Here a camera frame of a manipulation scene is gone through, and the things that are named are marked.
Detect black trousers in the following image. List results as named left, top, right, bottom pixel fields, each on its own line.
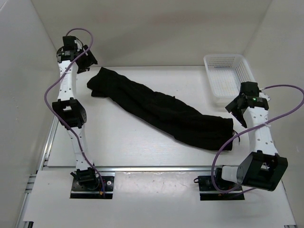
left=87, top=67, right=234, bottom=151

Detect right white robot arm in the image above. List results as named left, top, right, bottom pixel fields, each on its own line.
left=213, top=82, right=288, bottom=191

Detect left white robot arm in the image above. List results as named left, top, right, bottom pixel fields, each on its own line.
left=52, top=44, right=96, bottom=172

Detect white plastic basket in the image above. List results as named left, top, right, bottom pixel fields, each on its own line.
left=203, top=54, right=256, bottom=106

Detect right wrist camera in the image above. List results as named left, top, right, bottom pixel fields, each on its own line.
left=259, top=88, right=271, bottom=102

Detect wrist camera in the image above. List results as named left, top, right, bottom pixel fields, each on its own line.
left=259, top=88, right=271, bottom=102
left=62, top=36, right=78, bottom=51

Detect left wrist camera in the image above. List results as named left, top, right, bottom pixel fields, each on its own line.
left=62, top=36, right=78, bottom=51

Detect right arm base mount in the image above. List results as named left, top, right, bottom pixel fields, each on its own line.
left=193, top=176, right=245, bottom=201

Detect aluminium rail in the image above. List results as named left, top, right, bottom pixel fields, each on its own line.
left=97, top=166, right=211, bottom=172

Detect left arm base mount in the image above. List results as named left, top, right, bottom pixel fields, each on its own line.
left=70, top=168, right=115, bottom=200

